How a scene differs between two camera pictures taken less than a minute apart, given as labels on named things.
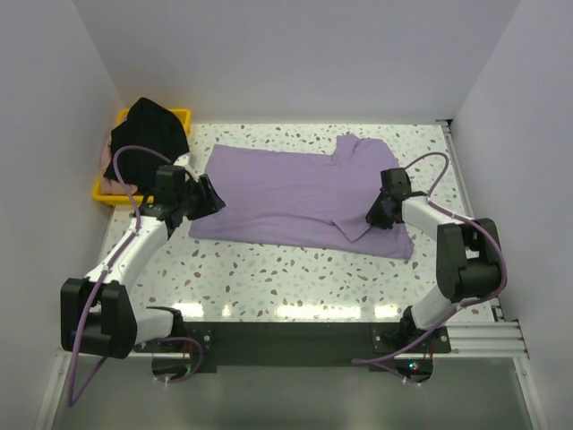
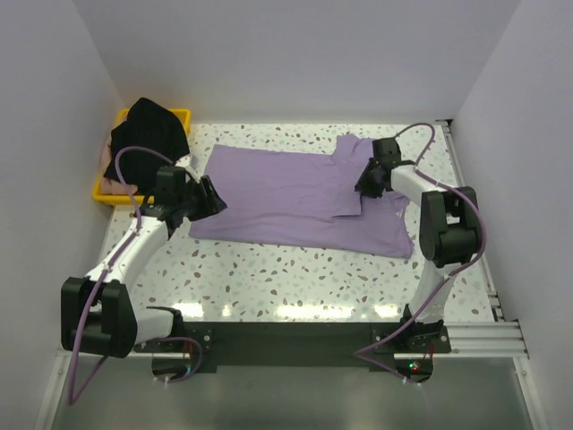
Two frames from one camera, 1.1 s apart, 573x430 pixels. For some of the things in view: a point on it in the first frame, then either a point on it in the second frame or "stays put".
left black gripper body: x=198 y=201 stays put
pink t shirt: x=109 y=185 stays put
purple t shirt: x=300 y=197 stays put
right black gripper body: x=377 y=213 → x=368 y=181
